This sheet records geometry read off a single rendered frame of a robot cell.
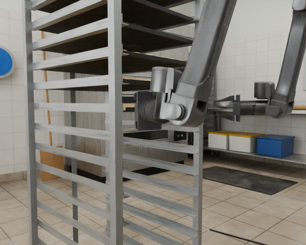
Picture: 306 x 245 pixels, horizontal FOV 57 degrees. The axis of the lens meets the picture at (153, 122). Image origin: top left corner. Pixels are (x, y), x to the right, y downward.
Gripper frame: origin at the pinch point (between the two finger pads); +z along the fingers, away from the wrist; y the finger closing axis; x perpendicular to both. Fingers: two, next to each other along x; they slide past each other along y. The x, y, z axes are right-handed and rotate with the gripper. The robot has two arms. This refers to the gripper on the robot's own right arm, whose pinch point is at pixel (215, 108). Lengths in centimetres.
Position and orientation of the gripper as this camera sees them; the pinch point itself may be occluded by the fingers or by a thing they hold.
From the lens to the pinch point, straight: 115.3
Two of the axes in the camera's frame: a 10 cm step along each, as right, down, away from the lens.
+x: 2.4, -0.6, 9.7
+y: 0.2, 10.0, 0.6
